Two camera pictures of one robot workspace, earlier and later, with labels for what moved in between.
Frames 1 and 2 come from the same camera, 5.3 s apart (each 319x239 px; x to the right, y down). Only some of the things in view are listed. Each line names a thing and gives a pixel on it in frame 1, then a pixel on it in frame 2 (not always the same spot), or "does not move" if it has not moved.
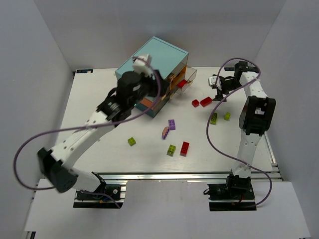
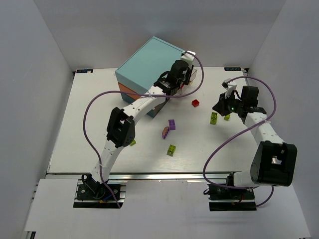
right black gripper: x=222 y=88 to x=223 y=106
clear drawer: x=190 y=76 does not move
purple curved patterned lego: x=165 y=130 does not move
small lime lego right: x=227 y=116 does not move
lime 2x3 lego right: x=214 y=120 does not move
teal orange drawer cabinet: x=170 y=61 does not move
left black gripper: x=157 y=83 to x=188 y=75
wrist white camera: x=141 y=66 to x=188 y=56
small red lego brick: x=195 y=102 does not move
